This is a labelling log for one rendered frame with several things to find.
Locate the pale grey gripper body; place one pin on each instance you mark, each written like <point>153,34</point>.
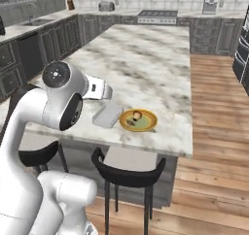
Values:
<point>107,115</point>

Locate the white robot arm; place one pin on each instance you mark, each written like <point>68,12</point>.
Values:
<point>22,167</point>

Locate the yellow plate with green centre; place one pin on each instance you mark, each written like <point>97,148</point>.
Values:
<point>146,122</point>

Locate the dark mushroom piece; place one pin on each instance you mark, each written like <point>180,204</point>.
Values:
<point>131,123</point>

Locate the brown mushroom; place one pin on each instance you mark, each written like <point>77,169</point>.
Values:
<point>137,115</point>

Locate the black bar stool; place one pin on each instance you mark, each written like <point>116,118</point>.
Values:
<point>39,156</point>
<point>129,177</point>

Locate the dark grey cupboard run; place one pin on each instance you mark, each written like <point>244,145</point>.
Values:
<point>61,38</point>
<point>214,35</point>
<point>103,25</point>

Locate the black dishwasher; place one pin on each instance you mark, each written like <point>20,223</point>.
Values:
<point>29,56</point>

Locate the silver toaster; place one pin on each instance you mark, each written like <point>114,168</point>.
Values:
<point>106,6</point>

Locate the steel hob range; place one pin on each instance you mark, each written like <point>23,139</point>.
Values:
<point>157,16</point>

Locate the steel sink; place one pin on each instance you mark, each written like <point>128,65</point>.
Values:
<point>38,22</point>

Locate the brown knife block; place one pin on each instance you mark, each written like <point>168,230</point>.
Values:
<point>70,3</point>

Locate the steel tap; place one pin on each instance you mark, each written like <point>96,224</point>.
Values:
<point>31,10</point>

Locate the black small appliance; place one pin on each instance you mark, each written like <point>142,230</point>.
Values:
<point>2,26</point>

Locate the white coffee machine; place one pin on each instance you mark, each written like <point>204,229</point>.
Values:
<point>210,5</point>

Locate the black wall oven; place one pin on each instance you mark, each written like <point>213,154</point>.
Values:
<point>242,51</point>

